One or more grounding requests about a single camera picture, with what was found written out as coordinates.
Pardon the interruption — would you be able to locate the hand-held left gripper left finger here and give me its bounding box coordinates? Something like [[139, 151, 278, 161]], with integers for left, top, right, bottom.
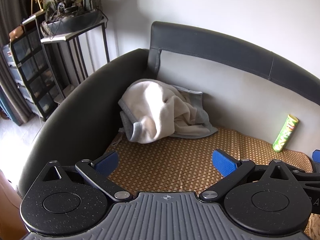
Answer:
[[41, 150, 134, 203]]

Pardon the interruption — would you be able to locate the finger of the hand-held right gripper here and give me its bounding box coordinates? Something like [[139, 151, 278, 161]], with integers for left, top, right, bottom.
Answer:
[[291, 149, 320, 189]]

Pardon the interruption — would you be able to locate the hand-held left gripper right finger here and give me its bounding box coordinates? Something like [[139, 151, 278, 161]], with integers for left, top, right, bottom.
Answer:
[[199, 149, 298, 202]]

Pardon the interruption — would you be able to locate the grey fleece-lined sweatshirt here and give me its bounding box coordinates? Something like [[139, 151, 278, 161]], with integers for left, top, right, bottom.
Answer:
[[118, 79, 219, 144]]

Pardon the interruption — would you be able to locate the green chips can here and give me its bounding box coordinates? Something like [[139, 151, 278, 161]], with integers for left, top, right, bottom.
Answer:
[[272, 114, 299, 153]]

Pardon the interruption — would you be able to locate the black and grey leather sofa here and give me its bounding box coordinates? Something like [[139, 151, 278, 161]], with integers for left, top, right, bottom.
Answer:
[[16, 21, 320, 198]]

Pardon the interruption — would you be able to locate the woven bamboo mat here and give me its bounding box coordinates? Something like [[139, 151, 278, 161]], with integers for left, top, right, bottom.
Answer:
[[105, 127, 320, 240]]

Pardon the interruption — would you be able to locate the black drawer cabinet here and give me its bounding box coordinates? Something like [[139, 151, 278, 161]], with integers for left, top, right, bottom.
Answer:
[[9, 11, 65, 122]]

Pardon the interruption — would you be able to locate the black metal stand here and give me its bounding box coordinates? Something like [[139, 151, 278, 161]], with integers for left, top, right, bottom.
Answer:
[[40, 21, 110, 100]]

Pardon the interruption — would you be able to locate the plastic drawer cabinet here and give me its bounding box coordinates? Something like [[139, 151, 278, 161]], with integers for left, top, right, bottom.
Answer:
[[2, 44, 38, 113]]

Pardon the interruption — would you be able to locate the brown pouch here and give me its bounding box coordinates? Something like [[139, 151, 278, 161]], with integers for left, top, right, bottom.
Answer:
[[10, 26, 25, 40]]

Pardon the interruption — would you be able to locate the rockery bonsai ornament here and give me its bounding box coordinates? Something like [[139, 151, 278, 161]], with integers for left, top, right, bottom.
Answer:
[[40, 0, 107, 38]]

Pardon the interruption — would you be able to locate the grey curtain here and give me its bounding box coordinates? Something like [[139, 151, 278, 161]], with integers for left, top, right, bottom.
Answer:
[[0, 0, 33, 127]]

